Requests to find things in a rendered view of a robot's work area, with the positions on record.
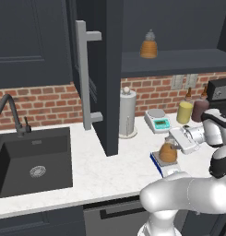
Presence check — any black sink basin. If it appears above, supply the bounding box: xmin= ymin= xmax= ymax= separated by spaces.
xmin=0 ymin=126 xmax=74 ymax=199

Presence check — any black dishwasher handle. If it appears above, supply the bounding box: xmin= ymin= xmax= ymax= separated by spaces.
xmin=99 ymin=206 xmax=147 ymax=220

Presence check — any dark base cabinet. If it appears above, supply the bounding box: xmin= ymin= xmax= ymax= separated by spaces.
xmin=0 ymin=205 xmax=87 ymax=236

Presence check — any white scale with teal display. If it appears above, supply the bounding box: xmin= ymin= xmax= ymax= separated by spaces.
xmin=144 ymin=108 xmax=172 ymax=135

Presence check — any dark cabinet shelf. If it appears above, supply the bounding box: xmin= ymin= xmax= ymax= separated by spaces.
xmin=120 ymin=48 xmax=226 ymax=78

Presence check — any dark closed cabinet door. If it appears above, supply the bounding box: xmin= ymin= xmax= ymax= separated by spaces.
xmin=0 ymin=0 xmax=74 ymax=90

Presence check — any yellow bottle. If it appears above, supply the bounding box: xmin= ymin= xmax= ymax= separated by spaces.
xmin=175 ymin=87 xmax=195 ymax=125

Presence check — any dark narrow open cabinet door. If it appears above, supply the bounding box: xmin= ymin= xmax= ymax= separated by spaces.
xmin=216 ymin=5 xmax=226 ymax=55

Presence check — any white paper towel roll holder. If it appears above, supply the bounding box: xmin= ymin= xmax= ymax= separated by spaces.
xmin=118 ymin=86 xmax=138 ymax=140

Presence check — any black appliance with knobs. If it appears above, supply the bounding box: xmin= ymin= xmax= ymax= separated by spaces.
xmin=206 ymin=77 xmax=226 ymax=111

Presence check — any brown bottle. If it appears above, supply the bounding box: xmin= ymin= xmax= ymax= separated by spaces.
xmin=191 ymin=84 xmax=210 ymax=124

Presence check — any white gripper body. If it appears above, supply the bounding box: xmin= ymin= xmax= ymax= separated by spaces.
xmin=168 ymin=125 xmax=201 ymax=156

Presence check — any grey wall outlet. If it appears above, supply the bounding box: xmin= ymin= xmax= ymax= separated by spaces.
xmin=171 ymin=74 xmax=185 ymax=90
xmin=184 ymin=73 xmax=199 ymax=89

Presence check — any grey dishwasher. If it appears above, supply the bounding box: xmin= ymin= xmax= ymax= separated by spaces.
xmin=82 ymin=195 xmax=190 ymax=236

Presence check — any amber honey bottle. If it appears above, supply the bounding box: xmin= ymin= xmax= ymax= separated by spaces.
xmin=159 ymin=136 xmax=179 ymax=164
xmin=139 ymin=29 xmax=159 ymax=60

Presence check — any black faucet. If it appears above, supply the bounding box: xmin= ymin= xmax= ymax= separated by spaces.
xmin=0 ymin=93 xmax=32 ymax=138

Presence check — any grey cabinet door handle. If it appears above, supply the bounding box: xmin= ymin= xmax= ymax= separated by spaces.
xmin=75 ymin=19 xmax=104 ymax=132

